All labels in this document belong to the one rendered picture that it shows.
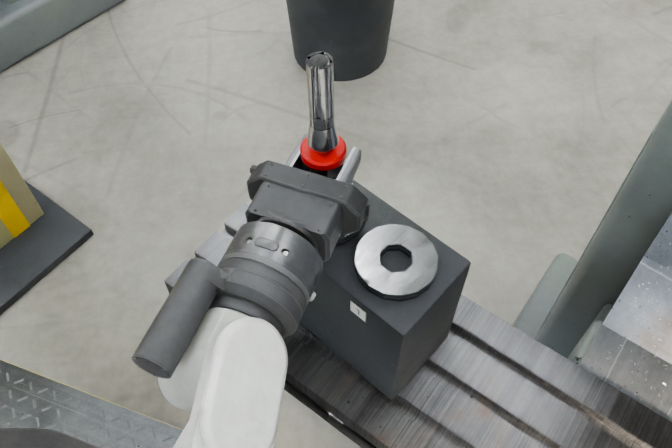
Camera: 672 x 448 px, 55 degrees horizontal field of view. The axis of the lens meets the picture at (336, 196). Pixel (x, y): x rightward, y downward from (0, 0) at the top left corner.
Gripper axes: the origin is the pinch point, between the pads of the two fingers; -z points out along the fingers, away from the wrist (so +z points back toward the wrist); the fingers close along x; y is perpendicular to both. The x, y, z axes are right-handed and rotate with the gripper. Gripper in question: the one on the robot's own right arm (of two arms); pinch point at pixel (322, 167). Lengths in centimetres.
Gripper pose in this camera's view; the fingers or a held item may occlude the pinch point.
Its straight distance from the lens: 67.2
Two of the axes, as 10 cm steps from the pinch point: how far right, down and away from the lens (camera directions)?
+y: 0.0, 6.1, 7.9
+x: -9.4, -2.8, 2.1
